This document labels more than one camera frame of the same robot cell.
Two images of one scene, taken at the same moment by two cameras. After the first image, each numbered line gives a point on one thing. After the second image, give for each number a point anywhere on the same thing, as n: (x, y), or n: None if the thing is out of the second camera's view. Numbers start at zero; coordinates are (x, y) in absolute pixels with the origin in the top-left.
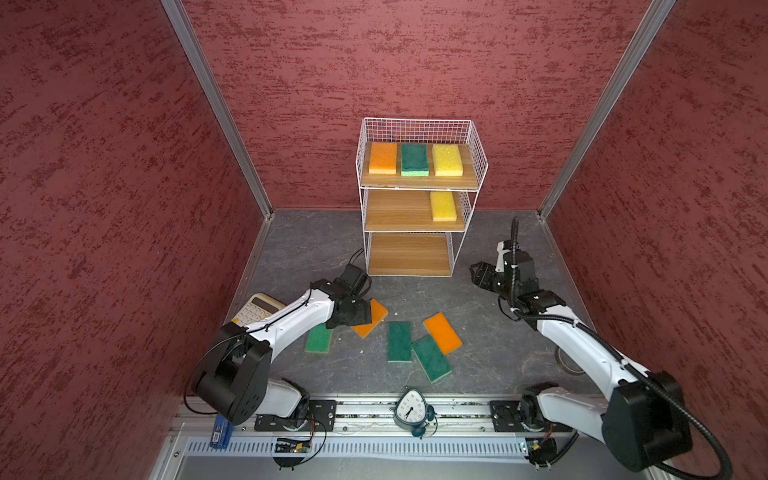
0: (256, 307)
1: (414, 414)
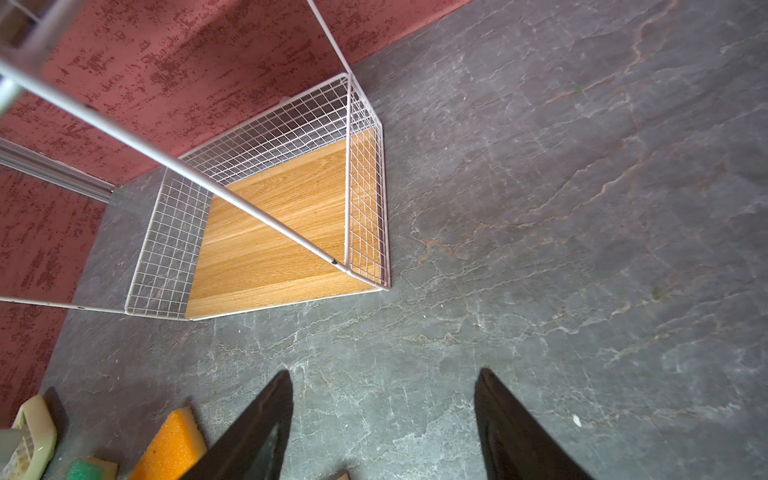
0: (37, 445)
1: None
